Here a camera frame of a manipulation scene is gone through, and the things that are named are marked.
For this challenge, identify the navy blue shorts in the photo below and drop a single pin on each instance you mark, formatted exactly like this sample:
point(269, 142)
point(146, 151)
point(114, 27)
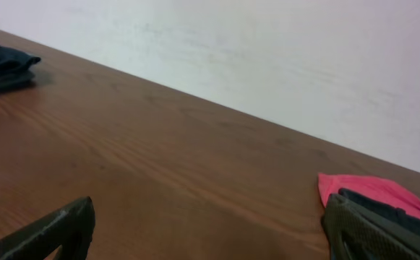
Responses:
point(394, 214)

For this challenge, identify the folded dark navy garment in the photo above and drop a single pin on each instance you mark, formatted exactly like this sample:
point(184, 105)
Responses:
point(15, 70)

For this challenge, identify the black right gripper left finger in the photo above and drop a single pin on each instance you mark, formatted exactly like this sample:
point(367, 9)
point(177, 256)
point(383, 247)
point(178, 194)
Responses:
point(68, 231)

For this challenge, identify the red t-shirt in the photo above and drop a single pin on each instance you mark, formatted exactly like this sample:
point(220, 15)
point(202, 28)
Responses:
point(378, 189)

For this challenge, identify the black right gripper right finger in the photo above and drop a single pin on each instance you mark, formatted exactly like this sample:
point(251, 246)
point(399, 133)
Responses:
point(356, 232)

